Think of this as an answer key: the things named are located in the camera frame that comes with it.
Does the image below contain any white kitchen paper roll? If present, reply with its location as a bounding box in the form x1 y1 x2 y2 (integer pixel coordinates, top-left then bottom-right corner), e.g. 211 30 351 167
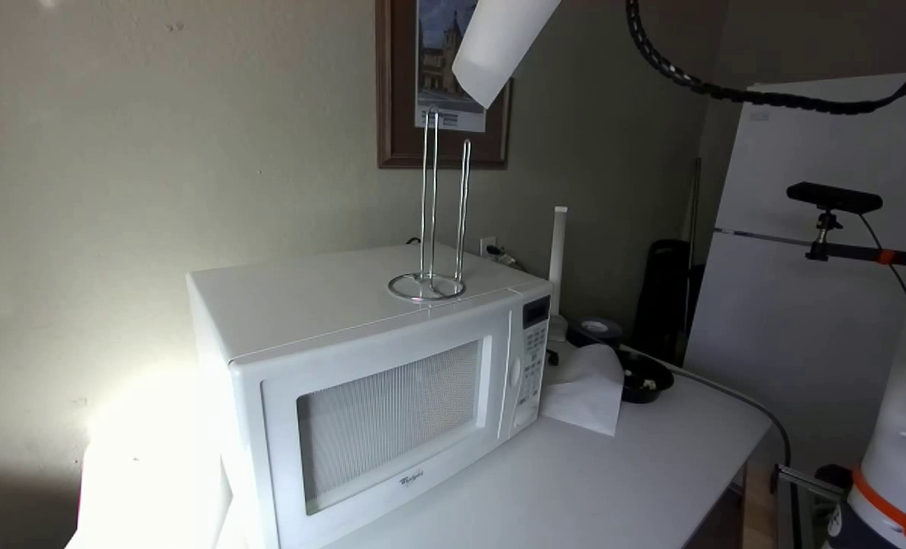
450 0 566 109

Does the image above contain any grey tape roll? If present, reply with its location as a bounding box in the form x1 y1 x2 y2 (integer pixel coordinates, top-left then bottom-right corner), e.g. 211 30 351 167
567 314 630 352

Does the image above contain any clear glass on microwave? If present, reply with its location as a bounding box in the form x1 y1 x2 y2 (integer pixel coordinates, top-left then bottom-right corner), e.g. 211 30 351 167
386 108 474 306

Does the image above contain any white microwave oven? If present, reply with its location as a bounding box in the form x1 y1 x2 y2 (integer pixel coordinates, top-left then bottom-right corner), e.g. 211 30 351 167
184 242 559 549

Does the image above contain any loose white paper towel sheet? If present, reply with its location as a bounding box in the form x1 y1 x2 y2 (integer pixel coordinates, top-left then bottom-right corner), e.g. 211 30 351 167
540 342 630 439

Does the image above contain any white refrigerator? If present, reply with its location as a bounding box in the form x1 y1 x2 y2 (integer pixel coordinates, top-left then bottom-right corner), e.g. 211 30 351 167
679 69 906 482

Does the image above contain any wooden robot mounting table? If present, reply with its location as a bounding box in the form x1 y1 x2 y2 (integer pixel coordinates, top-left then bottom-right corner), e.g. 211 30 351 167
739 459 847 549

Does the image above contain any brown wooden picture frame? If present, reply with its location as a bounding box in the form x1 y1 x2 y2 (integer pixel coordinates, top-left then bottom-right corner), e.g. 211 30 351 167
375 0 515 170

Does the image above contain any printed paper in frame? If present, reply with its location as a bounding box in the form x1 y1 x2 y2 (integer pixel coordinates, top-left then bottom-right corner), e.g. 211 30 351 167
412 0 489 135

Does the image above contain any black lamp cable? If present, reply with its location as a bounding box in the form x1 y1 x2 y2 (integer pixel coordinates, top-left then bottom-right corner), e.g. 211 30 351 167
616 346 795 470

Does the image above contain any black corrugated cable conduit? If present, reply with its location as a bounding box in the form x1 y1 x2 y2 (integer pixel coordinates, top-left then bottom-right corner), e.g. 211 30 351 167
622 0 906 120

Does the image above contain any black camera on stand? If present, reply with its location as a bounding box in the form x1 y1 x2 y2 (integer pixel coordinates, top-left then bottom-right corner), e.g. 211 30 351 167
714 179 906 308

